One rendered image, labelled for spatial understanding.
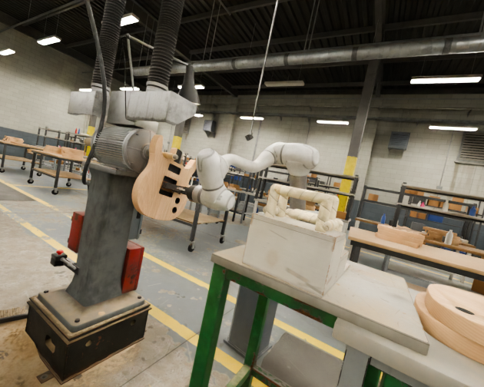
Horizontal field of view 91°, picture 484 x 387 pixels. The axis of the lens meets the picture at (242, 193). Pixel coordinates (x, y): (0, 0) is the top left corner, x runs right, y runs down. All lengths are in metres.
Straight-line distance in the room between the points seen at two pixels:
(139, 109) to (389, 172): 11.31
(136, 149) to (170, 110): 0.35
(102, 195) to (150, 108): 0.61
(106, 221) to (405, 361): 1.45
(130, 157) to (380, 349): 1.29
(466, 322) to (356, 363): 0.28
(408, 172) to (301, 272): 11.41
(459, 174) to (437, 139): 1.57
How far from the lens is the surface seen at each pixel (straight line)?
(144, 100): 1.31
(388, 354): 0.72
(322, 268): 0.72
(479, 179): 12.39
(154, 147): 1.26
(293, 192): 0.74
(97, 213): 1.62
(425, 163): 12.16
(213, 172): 1.00
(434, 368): 0.73
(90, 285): 1.73
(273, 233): 0.75
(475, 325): 0.82
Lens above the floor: 1.20
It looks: 3 degrees down
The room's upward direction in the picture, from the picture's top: 12 degrees clockwise
